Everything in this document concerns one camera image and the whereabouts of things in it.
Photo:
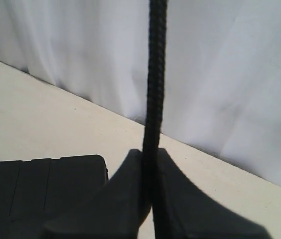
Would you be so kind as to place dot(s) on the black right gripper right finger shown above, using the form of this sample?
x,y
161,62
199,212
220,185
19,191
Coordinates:
x,y
183,211

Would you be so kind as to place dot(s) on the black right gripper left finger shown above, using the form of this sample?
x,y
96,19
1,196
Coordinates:
x,y
116,211

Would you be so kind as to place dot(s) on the black plastic carrying case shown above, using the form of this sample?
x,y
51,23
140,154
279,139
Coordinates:
x,y
32,192

